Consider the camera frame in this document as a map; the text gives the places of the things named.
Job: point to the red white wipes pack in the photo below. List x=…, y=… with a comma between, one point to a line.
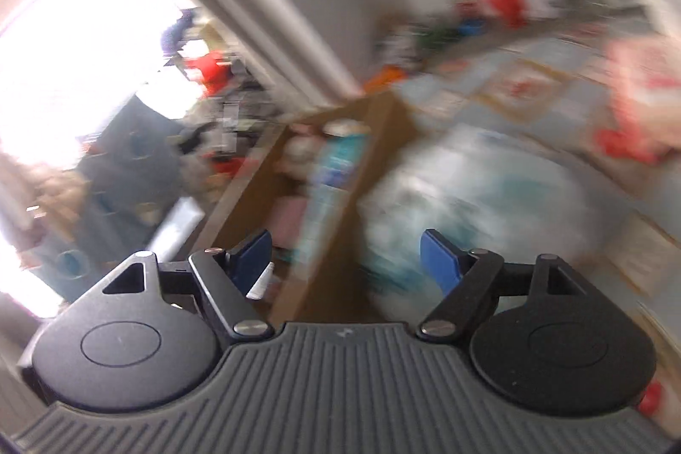
x=644, y=76

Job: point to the brown wooden shelf unit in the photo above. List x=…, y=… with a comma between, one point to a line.
x=383, y=140

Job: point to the large translucent plastic bag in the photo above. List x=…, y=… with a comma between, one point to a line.
x=479, y=188

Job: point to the red plastic bag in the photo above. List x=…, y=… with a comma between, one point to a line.
x=500, y=4

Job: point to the white teal wet wipes pack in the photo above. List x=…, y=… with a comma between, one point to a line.
x=332, y=188

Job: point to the dark cloth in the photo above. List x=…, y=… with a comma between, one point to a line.
x=127, y=177

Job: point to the patterned tablecloth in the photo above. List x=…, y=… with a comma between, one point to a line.
x=532, y=76

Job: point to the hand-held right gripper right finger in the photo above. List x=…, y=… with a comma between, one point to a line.
x=439, y=262

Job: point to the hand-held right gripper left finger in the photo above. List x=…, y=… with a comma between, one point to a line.
x=252, y=262

